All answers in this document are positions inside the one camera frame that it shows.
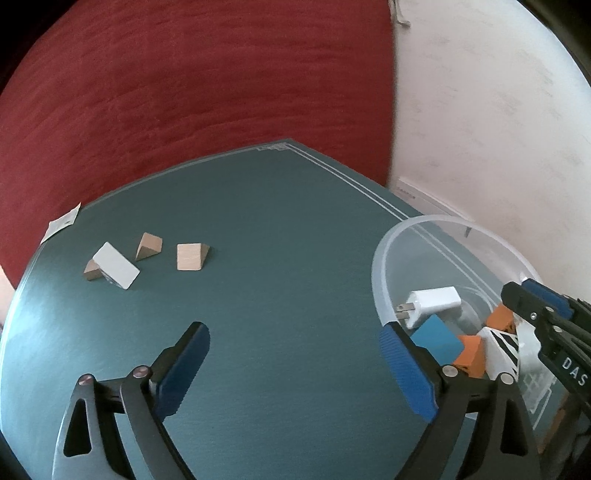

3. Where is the clear plastic bowl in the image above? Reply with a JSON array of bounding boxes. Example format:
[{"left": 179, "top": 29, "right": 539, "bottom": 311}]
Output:
[{"left": 370, "top": 214, "right": 574, "bottom": 434}]

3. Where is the white power adapter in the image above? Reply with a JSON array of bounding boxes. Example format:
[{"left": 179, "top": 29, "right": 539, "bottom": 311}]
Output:
[{"left": 394, "top": 286, "right": 462, "bottom": 330}]

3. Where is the small wooden wedge block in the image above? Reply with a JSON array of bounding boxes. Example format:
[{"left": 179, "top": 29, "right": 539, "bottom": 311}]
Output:
[{"left": 135, "top": 232, "right": 163, "bottom": 261}]

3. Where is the orange striped wedge block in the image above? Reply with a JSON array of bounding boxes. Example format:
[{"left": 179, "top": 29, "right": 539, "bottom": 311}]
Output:
[{"left": 453, "top": 304, "right": 517, "bottom": 379}]

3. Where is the brown rectangular wooden block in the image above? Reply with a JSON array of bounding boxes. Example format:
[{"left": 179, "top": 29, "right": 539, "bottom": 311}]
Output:
[{"left": 83, "top": 259, "right": 103, "bottom": 281}]

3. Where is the light wooden wedge block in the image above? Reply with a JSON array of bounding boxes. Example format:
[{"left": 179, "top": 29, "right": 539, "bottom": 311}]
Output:
[{"left": 176, "top": 243, "right": 209, "bottom": 271}]

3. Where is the white screw lid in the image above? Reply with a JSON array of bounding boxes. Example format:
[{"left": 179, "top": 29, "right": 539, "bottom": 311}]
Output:
[{"left": 516, "top": 320, "right": 550, "bottom": 378}]

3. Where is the white paper leaflet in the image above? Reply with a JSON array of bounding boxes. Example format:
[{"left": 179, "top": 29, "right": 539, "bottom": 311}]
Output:
[{"left": 40, "top": 203, "right": 82, "bottom": 244}]

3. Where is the green table mat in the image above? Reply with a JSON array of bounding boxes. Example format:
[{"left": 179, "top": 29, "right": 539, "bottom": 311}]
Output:
[{"left": 1, "top": 142, "right": 428, "bottom": 479}]

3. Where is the blue block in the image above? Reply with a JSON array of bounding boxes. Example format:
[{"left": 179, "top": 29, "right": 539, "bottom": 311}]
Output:
[{"left": 411, "top": 315, "right": 464, "bottom": 365}]

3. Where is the red quilted blanket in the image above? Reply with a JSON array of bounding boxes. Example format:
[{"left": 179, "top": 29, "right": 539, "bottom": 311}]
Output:
[{"left": 1, "top": 1, "right": 394, "bottom": 283}]

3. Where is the grey striped triangle block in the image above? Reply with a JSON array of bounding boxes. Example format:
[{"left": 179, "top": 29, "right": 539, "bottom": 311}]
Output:
[{"left": 477, "top": 327, "right": 520, "bottom": 380}]

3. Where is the white striped triangle block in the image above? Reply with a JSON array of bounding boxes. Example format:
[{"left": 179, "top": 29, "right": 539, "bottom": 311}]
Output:
[{"left": 92, "top": 242, "right": 140, "bottom": 290}]

